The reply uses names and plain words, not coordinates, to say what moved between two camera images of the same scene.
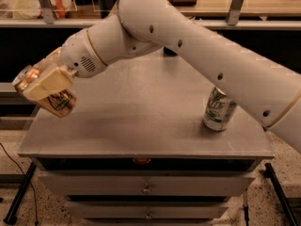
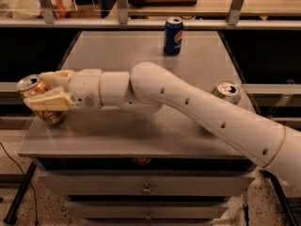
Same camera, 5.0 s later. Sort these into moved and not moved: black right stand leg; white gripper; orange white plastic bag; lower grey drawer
Moved: white gripper
Not moved: orange white plastic bag; lower grey drawer; black right stand leg
